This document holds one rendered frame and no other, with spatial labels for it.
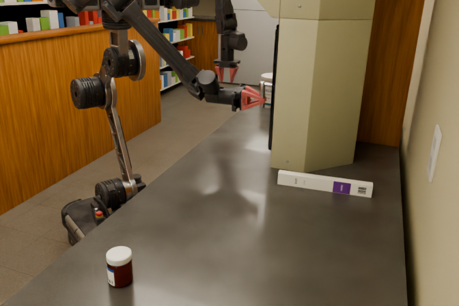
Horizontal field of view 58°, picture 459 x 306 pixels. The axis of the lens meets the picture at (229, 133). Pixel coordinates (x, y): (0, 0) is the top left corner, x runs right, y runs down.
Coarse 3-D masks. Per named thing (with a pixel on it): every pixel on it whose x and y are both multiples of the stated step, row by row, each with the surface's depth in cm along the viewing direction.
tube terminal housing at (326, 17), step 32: (288, 0) 117; (320, 0) 114; (352, 0) 118; (288, 32) 120; (320, 32) 117; (352, 32) 122; (288, 64) 122; (320, 64) 121; (352, 64) 126; (288, 96) 126; (320, 96) 125; (352, 96) 130; (288, 128) 129; (320, 128) 129; (352, 128) 135; (288, 160) 132; (320, 160) 133; (352, 160) 139
